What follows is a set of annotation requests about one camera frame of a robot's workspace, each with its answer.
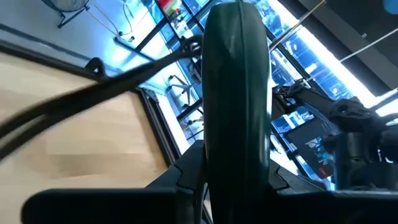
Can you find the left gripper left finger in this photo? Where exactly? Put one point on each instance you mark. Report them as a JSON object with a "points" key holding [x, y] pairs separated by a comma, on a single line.
{"points": [[124, 205]]}

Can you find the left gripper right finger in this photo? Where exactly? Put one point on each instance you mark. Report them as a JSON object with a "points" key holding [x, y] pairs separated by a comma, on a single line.
{"points": [[326, 208]]}

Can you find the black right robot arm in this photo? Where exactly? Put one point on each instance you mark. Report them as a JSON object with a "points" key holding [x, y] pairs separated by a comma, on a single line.
{"points": [[351, 146]]}

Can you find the black case with printed logo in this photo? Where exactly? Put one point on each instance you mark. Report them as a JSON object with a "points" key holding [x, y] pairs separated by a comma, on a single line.
{"points": [[311, 146]]}

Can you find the grey office chair base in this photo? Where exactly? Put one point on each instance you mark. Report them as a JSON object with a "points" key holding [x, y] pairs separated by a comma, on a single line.
{"points": [[182, 88]]}

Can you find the black-framed window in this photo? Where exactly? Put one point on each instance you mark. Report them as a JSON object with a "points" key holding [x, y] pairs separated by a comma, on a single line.
{"points": [[311, 56]]}

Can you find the red container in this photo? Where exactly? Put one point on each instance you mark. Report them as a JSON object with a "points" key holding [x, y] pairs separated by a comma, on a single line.
{"points": [[169, 6]]}

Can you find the black floor stand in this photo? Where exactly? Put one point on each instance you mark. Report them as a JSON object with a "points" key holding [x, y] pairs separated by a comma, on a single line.
{"points": [[66, 4]]}

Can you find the black table frame extrusion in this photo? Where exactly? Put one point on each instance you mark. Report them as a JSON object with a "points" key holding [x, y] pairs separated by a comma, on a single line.
{"points": [[158, 124]]}

